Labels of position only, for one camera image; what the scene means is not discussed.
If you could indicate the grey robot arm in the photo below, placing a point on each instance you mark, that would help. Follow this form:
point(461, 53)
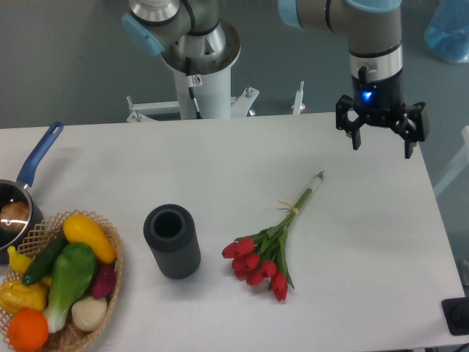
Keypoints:
point(372, 29)

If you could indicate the woven wicker basket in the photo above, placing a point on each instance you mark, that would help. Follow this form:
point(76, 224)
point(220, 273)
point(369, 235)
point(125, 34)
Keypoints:
point(70, 338)

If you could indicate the white garlic bulb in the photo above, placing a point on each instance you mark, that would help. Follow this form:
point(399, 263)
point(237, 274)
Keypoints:
point(89, 312)

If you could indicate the dark grey ribbed vase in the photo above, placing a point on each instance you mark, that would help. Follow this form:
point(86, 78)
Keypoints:
point(170, 233)

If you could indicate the brown bread roll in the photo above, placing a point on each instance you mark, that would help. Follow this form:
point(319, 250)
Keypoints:
point(14, 217)

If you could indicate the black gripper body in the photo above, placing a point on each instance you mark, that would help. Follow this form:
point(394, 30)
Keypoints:
point(379, 103)

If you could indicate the blue handled saucepan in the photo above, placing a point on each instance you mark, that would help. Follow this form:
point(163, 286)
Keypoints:
point(18, 190)

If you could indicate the black device at edge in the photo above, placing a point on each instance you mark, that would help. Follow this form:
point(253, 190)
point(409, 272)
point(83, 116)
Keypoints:
point(455, 311)

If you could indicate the green cucumber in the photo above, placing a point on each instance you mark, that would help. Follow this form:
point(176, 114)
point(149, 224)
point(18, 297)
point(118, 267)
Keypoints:
point(44, 262)

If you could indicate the blue transparent container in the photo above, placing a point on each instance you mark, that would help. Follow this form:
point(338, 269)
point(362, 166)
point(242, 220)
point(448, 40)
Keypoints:
point(446, 36)

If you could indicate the yellow bell pepper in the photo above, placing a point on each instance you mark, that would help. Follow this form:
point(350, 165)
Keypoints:
point(16, 297)

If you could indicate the yellow banana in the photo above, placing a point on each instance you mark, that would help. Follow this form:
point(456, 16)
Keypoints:
point(19, 263)

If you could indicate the yellow squash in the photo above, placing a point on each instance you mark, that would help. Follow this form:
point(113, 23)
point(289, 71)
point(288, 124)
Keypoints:
point(80, 228)

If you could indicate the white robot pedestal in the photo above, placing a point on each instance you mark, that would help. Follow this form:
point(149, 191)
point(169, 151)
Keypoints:
point(202, 72)

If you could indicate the purple red radish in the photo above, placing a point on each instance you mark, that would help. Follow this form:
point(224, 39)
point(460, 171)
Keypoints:
point(104, 282)

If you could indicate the orange fruit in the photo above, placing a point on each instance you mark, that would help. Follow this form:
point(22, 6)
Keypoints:
point(28, 330)

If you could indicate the green bok choy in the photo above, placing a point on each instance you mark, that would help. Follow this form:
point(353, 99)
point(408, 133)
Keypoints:
point(72, 274)

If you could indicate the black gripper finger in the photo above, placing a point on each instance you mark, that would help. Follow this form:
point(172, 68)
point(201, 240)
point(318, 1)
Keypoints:
point(411, 123)
point(343, 123)

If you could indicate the red tulip bouquet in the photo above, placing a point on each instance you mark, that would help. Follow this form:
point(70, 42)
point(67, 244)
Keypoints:
point(262, 257)

